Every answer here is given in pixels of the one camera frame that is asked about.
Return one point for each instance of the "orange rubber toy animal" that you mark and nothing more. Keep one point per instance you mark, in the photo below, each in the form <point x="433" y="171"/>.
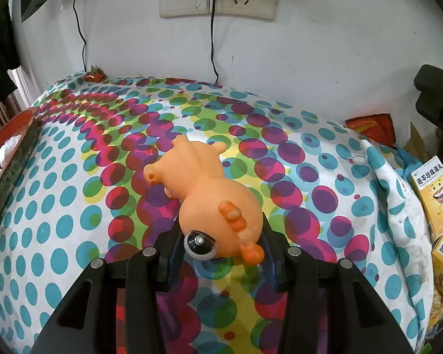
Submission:
<point x="206" y="191"/>

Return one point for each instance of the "round red tray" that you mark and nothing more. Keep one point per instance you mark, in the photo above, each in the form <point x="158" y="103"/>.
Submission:
<point x="18" y="155"/>

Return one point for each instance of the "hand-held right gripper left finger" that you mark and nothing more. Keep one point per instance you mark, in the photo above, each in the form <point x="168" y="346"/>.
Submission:
<point x="169" y="265"/>

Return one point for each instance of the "long white sock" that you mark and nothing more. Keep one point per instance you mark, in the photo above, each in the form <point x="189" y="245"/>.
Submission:
<point x="9" y="143"/>

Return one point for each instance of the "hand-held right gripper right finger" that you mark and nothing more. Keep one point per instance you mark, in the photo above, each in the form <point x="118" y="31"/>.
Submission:
<point x="274" y="267"/>

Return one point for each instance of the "red candy wrapper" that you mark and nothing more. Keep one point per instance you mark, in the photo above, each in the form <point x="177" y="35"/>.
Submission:
<point x="94" y="75"/>

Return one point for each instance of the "yellow and white box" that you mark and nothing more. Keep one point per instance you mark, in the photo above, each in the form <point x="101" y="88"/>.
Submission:
<point x="433" y="199"/>

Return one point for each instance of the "wooden chair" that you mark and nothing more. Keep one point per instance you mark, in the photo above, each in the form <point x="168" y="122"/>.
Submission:
<point x="11" y="107"/>

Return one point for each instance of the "red packet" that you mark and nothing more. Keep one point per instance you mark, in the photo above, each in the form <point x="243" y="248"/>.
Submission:
<point x="376" y="125"/>

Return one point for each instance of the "brown cardboard box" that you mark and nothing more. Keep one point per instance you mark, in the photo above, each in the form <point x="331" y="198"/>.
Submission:
<point x="417" y="140"/>

